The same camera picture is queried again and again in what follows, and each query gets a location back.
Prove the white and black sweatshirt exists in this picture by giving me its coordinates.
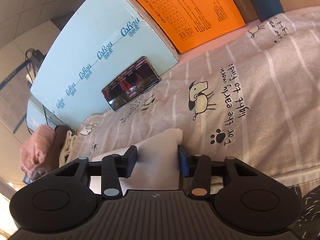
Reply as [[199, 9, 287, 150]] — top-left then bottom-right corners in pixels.
[[88, 128, 226, 196]]

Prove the small dark blue card box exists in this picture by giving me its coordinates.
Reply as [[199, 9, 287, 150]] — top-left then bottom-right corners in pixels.
[[23, 174, 34, 185]]

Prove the smartphone with lit screen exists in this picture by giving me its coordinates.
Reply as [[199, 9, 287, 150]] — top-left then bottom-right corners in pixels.
[[101, 56, 161, 112]]

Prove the cartoon print bed sheet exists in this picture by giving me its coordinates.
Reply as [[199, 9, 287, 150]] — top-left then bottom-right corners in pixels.
[[67, 6, 320, 240]]

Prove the black cable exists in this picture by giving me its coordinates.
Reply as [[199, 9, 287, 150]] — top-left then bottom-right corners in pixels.
[[24, 48, 63, 136]]

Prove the cream knitted garment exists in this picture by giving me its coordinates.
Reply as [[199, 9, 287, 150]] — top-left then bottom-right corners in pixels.
[[59, 131, 77, 167]]

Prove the brown folded garment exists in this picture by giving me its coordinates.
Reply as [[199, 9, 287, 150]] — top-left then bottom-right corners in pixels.
[[46, 126, 69, 170]]

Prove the black power adapter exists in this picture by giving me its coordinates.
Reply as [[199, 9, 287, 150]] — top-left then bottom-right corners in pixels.
[[25, 48, 46, 69]]

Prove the orange printed box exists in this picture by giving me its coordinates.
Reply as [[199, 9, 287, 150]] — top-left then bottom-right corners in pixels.
[[137, 0, 245, 54]]

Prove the large light blue box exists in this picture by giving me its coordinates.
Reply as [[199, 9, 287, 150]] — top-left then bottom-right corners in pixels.
[[31, 0, 178, 129]]

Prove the small light blue box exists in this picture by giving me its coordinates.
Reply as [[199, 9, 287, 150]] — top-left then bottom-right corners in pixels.
[[26, 96, 61, 132]]

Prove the pink knitted sweater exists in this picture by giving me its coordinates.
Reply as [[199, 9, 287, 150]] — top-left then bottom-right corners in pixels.
[[20, 125, 59, 177]]

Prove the wall notice board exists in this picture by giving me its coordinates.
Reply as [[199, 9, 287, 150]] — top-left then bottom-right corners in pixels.
[[1, 60, 31, 134]]

